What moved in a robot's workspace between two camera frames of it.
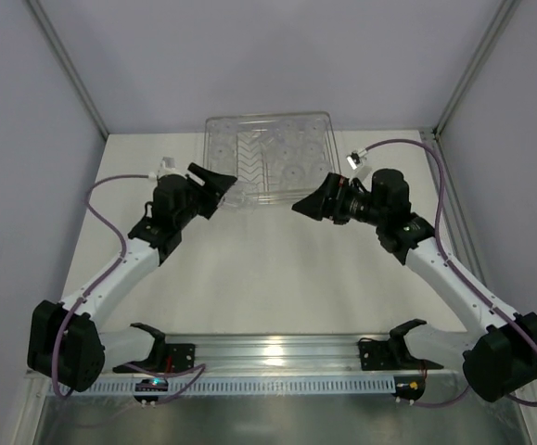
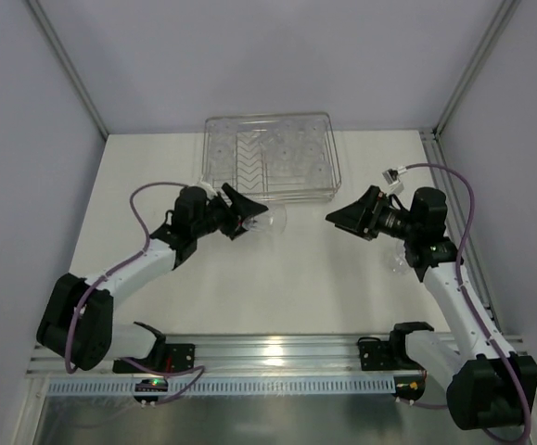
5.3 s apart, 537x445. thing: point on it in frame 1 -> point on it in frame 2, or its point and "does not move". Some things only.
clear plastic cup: x=242 y=197 -> x=268 y=222
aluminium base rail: x=286 y=355 does not move
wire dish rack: x=274 y=158 does not move
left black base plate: x=164 y=357 does not move
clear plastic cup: x=294 y=177 -> x=397 y=262
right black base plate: x=391 y=354 does not move
